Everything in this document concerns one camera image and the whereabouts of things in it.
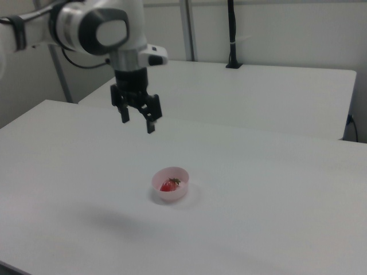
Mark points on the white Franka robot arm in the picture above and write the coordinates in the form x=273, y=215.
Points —
x=86, y=25

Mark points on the black camera stand pole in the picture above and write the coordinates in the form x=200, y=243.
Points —
x=232, y=34

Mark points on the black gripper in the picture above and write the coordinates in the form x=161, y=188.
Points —
x=132, y=83

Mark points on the white table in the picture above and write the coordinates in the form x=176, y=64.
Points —
x=243, y=94

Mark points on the red strawberry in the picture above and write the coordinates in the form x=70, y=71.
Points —
x=167, y=186

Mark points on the pink plastic bowl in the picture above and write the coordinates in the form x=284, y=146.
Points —
x=175, y=196

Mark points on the grey wall frame post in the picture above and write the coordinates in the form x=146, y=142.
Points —
x=189, y=28
x=63, y=83

